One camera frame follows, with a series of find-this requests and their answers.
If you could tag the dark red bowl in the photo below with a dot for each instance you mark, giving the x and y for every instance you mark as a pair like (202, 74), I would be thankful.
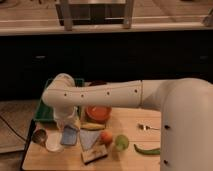
(97, 82)

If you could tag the blue grey cloth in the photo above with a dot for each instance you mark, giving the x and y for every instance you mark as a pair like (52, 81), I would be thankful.
(88, 138)

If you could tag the small metal cup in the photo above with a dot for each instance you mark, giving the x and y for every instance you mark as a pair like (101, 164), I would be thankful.
(39, 137)

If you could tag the metal fork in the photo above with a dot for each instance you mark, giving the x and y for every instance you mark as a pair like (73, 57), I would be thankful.
(146, 127)

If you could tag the wooden chair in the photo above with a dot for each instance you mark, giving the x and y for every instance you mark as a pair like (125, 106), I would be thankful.
(94, 12)

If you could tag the green cup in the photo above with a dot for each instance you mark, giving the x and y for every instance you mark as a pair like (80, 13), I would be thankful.
(121, 142)

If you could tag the orange bowl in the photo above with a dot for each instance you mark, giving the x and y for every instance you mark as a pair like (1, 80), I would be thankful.
(98, 114)

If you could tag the green chili pepper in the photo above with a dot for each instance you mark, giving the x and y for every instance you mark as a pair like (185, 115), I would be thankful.
(150, 152)

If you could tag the orange peach fruit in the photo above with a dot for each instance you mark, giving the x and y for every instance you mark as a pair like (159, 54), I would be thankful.
(106, 137)

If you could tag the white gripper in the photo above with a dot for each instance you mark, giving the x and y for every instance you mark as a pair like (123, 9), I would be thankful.
(64, 118)

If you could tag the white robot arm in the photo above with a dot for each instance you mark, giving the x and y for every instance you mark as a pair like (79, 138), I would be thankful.
(186, 107)

